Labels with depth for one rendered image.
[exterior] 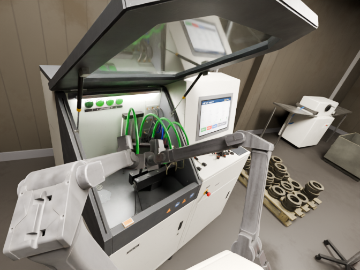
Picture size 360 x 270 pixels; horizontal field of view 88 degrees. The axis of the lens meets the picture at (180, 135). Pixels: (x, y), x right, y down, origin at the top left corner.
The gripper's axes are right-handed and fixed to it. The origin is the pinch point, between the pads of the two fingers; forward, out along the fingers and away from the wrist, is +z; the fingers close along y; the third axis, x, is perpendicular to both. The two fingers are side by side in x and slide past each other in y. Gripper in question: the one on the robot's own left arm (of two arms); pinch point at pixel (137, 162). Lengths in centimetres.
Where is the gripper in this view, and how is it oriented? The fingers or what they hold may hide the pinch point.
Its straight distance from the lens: 96.6
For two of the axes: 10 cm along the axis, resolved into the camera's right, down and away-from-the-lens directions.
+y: -10.0, 0.3, 0.0
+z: 0.0, 2.0, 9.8
